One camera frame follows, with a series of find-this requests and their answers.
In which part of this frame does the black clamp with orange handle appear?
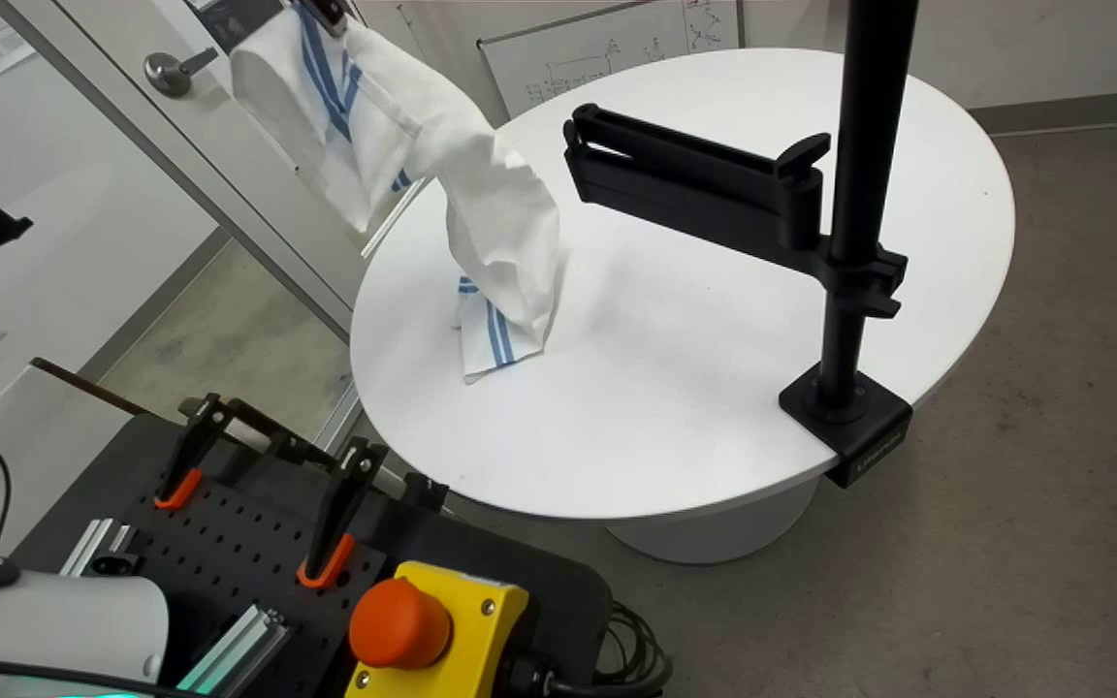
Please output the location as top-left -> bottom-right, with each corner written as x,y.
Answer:
146,392 -> 331,515
295,436 -> 449,595

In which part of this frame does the long aluminium extrusion bar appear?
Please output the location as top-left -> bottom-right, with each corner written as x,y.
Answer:
176,599 -> 295,698

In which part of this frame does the white door with window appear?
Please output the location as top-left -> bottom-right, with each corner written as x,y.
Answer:
49,0 -> 377,169

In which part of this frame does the black cable bundle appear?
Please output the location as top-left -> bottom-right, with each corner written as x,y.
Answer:
503,599 -> 676,698

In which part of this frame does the silver door handle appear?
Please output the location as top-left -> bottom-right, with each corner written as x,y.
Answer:
139,46 -> 221,100

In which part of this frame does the yellow emergency stop red button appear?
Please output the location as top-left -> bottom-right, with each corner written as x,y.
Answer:
343,558 -> 534,698

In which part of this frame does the black perforated mounting board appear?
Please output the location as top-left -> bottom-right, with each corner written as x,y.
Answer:
8,411 -> 618,698

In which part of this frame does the short aluminium extrusion bar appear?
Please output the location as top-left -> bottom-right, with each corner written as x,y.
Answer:
56,515 -> 154,582

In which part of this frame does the black pole stand with clamp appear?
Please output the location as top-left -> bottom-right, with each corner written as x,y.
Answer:
776,0 -> 923,493

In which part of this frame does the brown wooden strip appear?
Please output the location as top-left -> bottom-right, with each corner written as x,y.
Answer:
29,355 -> 221,436

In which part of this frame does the white towel with blue stripes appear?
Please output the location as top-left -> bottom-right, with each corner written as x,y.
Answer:
225,5 -> 576,382

